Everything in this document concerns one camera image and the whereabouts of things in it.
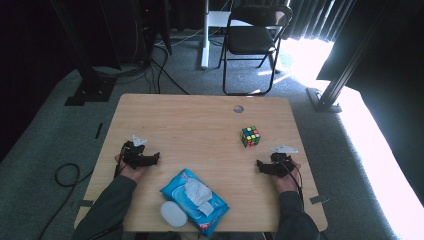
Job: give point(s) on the black tape strip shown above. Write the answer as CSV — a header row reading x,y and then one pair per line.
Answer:
x,y
99,130

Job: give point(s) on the black metal stand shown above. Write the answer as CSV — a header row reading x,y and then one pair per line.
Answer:
x,y
333,90
90,83

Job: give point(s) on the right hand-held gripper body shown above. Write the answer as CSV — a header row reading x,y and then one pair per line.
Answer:
x,y
283,165

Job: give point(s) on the dark pleated curtain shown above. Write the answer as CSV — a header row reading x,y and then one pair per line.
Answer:
x,y
313,20

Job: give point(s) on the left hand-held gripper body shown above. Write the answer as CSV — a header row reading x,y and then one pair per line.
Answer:
x,y
133,156

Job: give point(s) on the grey tape strip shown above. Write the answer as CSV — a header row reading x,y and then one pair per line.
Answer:
x,y
86,203
319,199

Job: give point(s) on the multicoloured puzzle cube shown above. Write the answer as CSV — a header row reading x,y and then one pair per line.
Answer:
x,y
250,136

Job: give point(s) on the dark equipment cabinet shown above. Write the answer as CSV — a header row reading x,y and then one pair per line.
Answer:
x,y
150,26

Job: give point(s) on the person's left hand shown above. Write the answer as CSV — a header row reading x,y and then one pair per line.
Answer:
x,y
133,175

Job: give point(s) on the black folding chair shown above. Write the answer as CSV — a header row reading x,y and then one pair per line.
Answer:
x,y
250,40

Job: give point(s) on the white oval lid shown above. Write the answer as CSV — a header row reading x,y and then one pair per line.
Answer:
x,y
173,214

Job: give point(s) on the white desk leg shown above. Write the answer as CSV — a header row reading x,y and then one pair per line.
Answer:
x,y
205,50

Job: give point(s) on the blue wet wipe pack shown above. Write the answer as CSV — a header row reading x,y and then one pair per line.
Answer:
x,y
176,193

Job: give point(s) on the person's right hand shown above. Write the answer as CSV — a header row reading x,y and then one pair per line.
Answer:
x,y
286,185

